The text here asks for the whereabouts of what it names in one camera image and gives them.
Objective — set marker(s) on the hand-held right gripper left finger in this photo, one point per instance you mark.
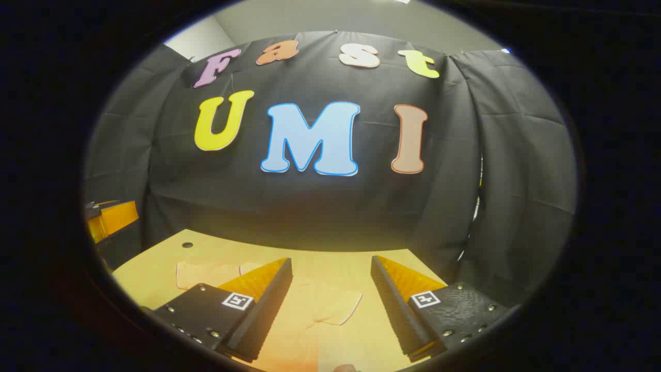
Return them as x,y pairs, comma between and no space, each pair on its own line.
268,310

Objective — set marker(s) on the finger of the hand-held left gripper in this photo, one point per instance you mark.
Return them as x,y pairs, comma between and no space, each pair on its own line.
116,217

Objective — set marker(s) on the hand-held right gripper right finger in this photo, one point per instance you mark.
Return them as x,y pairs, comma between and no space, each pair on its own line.
392,310

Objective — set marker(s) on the orange polo T-shirt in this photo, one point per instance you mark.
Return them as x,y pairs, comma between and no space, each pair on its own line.
315,315

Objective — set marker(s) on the black backdrop cloth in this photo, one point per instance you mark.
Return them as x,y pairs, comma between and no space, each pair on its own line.
320,212

